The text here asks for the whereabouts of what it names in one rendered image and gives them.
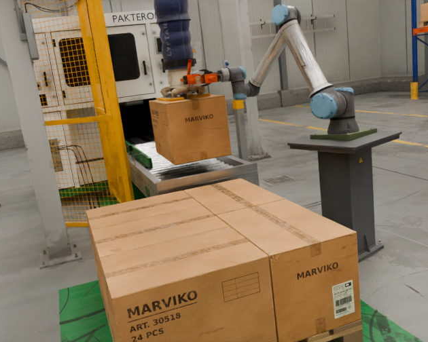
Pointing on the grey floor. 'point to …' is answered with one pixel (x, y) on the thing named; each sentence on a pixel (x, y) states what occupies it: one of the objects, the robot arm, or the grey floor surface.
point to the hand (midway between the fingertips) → (192, 79)
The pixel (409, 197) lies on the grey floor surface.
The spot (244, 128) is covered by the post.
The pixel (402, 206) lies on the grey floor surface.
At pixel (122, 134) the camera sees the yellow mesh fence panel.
